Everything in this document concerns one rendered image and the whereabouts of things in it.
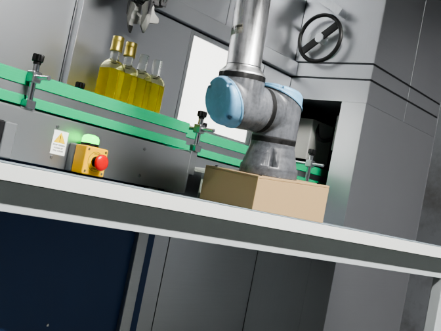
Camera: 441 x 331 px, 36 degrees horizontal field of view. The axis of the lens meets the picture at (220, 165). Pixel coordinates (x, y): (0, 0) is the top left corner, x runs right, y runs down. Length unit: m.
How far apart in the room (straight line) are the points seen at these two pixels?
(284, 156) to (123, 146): 0.44
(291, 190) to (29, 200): 0.65
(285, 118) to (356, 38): 1.18
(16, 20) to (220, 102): 0.67
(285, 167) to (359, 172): 1.06
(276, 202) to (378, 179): 1.27
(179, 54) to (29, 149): 0.87
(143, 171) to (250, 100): 0.43
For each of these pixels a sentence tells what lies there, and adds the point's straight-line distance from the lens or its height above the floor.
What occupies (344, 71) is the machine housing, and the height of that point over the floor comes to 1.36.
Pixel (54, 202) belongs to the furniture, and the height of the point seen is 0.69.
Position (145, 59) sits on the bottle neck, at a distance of 2.08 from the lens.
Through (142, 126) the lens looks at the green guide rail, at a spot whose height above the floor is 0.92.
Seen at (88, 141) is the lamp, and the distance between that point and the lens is 1.71.
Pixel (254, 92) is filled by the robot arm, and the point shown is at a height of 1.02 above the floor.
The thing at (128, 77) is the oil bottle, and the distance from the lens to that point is 2.02.
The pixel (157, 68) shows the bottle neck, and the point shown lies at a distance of 2.12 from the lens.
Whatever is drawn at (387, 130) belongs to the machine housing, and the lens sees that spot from 2.92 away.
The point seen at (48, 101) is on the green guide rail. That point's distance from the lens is 1.71.
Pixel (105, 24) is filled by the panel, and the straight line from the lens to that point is 2.15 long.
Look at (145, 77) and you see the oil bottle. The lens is 2.06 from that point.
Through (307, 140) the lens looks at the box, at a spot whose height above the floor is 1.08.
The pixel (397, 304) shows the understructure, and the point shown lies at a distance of 3.27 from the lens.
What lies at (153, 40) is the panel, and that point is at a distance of 2.29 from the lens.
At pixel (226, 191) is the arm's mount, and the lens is 1.72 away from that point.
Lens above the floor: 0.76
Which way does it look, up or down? 3 degrees up
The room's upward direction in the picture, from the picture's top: 11 degrees clockwise
